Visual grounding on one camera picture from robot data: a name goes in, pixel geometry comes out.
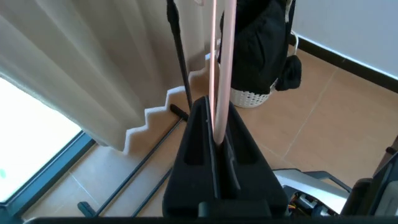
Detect window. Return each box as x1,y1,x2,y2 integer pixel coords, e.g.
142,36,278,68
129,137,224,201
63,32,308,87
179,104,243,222
0,77,96,217

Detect black shorts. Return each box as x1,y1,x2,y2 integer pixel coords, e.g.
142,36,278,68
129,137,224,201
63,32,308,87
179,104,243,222
216,0,296,95

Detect white laundry basket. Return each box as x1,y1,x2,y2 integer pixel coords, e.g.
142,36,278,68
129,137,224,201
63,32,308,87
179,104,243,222
229,30,300,109

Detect heap of black clothes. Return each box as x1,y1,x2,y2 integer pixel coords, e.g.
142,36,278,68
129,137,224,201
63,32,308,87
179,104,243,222
275,54,303,92

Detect beige curtain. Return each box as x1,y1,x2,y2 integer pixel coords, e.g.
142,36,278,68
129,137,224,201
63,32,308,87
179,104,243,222
0,0,224,153

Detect pink clothes hanger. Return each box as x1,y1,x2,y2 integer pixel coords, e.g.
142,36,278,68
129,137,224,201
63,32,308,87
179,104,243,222
208,0,238,146

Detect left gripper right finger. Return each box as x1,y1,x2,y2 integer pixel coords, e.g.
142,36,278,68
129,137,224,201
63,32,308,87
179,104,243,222
221,101,289,218

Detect black clothes rack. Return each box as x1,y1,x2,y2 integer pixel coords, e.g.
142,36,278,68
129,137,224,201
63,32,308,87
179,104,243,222
76,0,194,218

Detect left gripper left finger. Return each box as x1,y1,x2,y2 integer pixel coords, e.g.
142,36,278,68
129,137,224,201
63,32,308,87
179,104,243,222
162,95,222,218

